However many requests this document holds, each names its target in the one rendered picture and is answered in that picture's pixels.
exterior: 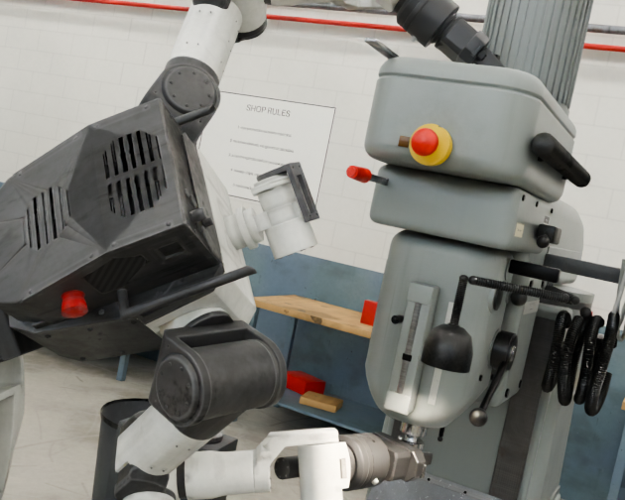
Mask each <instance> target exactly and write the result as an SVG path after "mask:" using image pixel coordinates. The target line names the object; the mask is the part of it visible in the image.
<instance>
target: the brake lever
mask: <svg viewBox="0 0 625 500"><path fill-rule="evenodd" d="M346 174H347V176H348V177H349V178H351V179H353V180H356V181H358V182H361V183H364V184H366V183H368V182H373V183H376V184H380V185H383V186H387V185H388V181H389V179H386V178H382V177H379V176H376V175H373V174H371V171H370V170H369V169H367V168H362V167H357V166H349V167H348V168H347V170H346Z"/></svg>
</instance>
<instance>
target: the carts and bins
mask: <svg viewBox="0 0 625 500"><path fill-rule="evenodd" d="M150 406H151V404H150V403H149V399H139V398H131V399H120V400H114V401H111V402H108V403H106V404H104V405H103V406H102V408H101V410H100V418H101V422H100V431H99V439H98V448H97V456H96V464H95V472H94V481H93V489H92V498H91V500H104V496H105V491H106V486H107V481H108V475H109V470H110V465H111V459H112V454H113V449H114V444H115V439H116V434H117V429H118V423H119V421H122V420H124V419H127V418H130V417H132V416H133V415H135V414H136V413H138V412H141V411H144V410H147V409H148V408H149V407H150ZM101 411H102V413H101Z"/></svg>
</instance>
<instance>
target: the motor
mask: <svg viewBox="0 0 625 500"><path fill-rule="evenodd" d="M593 1H594V0H488V5H487V10H486V15H485V19H484V24H483V29H482V32H483V33H484V34H485V35H486V36H487V37H488V38H490V39H491V40H490V42H489V44H488V46H487V47H486V48H487V49H489V50H490V51H491V52H492V53H493V54H495V55H498V56H500V60H499V61H500V62H501V63H502V64H503V65H504V66H505V67H507V68H512V69H516V70H520V71H524V72H527V73H529V74H532V75H533V76H535V77H536V78H538V79H539V80H540V81H541V82H542V83H543V85H544V86H545V87H546V89H547V90H548V91H549V93H550V94H551V95H552V97H553V98H554V99H555V101H556V102H557V103H558V105H559V106H560V107H561V108H562V110H563V111H564V113H565V114H566V115H567V117H568V115H569V109H570V105H571V100H572V96H573V91H574V87H575V82H576V78H577V73H578V69H579V64H580V60H581V55H582V51H583V46H584V41H585V37H586V32H587V28H588V23H589V19H590V14H591V10H592V5H593Z"/></svg>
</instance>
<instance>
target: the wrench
mask: <svg viewBox="0 0 625 500"><path fill-rule="evenodd" d="M364 42H365V43H367V44H368V45H369V46H371V47H372V48H373V49H375V50H376V51H377V52H379V53H380V54H381V55H383V56H384V57H385V58H387V59H391V58H396V57H398V55H397V54H395V53H394V52H393V51H392V50H390V49H389V48H388V47H386V46H385V45H384V44H383V43H381V42H380V41H379V40H378V39H374V38H365V40H364Z"/></svg>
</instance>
